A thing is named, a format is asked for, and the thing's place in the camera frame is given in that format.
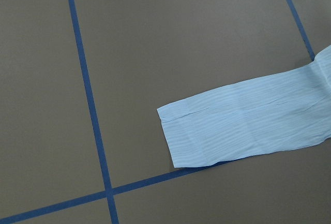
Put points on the light blue button-up shirt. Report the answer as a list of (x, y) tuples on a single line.
[(281, 112)]

